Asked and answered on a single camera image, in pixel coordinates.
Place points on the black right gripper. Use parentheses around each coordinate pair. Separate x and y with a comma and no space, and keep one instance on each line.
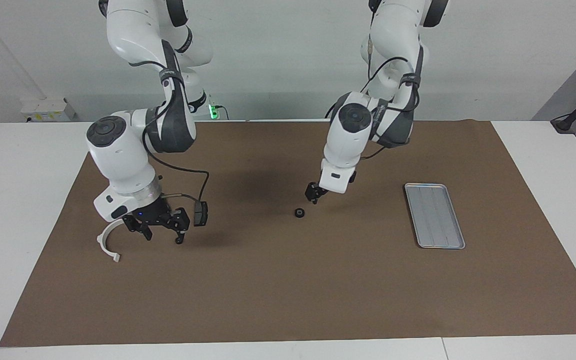
(153,212)

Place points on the white semicircular bracket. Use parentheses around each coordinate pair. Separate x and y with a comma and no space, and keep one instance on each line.
(104,248)

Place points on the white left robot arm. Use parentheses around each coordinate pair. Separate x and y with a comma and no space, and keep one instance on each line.
(348,135)

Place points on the brown table mat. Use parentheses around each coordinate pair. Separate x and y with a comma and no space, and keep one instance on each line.
(288,280)

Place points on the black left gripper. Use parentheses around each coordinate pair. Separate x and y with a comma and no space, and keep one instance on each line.
(323,192)

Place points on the white box with labels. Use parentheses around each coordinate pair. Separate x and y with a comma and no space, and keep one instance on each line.
(48,107)

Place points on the silver metal tray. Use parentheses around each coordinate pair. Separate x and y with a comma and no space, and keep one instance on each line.
(435,220)

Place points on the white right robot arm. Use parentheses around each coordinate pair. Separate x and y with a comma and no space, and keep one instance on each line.
(123,155)

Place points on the short dark brake pad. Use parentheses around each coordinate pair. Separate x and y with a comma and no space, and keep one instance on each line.
(200,215)

